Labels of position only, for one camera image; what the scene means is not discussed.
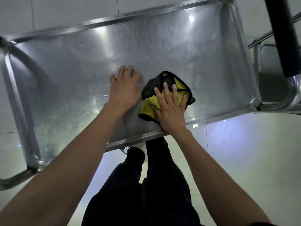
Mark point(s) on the person's left hand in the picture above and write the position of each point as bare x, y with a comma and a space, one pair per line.
124, 91

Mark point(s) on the person's right hand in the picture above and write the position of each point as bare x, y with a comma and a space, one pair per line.
171, 117

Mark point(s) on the grey and yellow cleaning cloth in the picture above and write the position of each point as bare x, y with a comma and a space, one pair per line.
147, 108

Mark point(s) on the stainless steel service cart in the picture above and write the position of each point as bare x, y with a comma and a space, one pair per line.
70, 80

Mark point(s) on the person's left forearm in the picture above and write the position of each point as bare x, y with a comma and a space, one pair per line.
58, 176

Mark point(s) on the person's right forearm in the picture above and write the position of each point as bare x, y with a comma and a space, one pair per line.
223, 190

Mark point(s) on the dark blue sneaker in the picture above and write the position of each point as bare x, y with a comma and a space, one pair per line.
125, 150

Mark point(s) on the black trousers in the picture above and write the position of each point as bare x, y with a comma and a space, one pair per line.
164, 197

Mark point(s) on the black shirt sleeve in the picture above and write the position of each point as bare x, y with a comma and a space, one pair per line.
263, 224

